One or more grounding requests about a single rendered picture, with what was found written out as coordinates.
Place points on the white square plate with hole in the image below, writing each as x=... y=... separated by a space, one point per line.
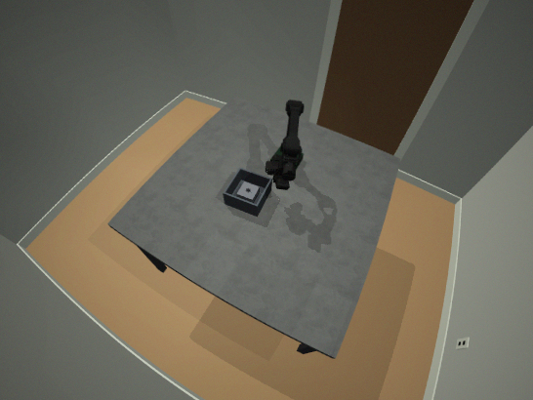
x=248 y=192

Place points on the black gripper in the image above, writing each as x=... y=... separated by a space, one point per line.
x=279 y=181

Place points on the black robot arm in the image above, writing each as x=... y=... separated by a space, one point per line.
x=290 y=147

